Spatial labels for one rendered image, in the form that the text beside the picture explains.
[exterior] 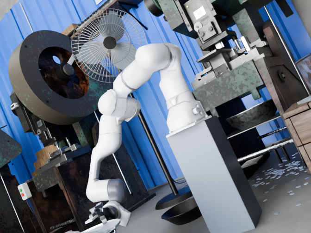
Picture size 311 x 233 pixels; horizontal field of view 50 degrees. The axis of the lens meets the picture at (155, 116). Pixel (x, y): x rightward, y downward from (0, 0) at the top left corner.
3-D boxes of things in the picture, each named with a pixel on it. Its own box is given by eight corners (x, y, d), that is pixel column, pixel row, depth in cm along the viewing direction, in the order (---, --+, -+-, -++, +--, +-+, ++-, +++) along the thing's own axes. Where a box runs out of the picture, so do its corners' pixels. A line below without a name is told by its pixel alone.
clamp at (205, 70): (216, 71, 212) (209, 57, 212) (195, 83, 221) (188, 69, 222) (220, 71, 217) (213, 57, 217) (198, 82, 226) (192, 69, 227)
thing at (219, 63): (227, 70, 180) (215, 47, 181) (205, 81, 188) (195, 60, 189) (241, 68, 201) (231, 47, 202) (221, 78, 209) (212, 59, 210)
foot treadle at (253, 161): (261, 170, 166) (257, 161, 166) (243, 176, 171) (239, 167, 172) (285, 143, 215) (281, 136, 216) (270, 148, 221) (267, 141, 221)
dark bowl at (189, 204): (202, 223, 166) (195, 210, 167) (156, 235, 182) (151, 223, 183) (223, 200, 191) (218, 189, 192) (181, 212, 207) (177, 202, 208)
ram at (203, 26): (220, 31, 196) (198, -13, 199) (198, 44, 204) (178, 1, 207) (229, 33, 211) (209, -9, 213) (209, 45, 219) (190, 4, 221)
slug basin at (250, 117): (278, 116, 183) (270, 99, 184) (224, 138, 201) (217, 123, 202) (289, 107, 211) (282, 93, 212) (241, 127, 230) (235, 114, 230)
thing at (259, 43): (266, 44, 193) (258, 28, 194) (240, 58, 202) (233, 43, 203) (268, 44, 198) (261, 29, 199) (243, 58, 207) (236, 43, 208)
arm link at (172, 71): (202, 86, 150) (179, 37, 152) (180, 92, 136) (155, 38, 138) (184, 96, 157) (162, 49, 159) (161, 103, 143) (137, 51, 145)
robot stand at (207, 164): (255, 228, 127) (204, 120, 130) (213, 240, 134) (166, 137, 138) (262, 211, 143) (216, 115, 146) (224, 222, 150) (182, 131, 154)
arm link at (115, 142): (124, 135, 169) (128, 199, 162) (88, 139, 171) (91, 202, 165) (118, 131, 158) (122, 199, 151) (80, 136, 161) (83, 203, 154)
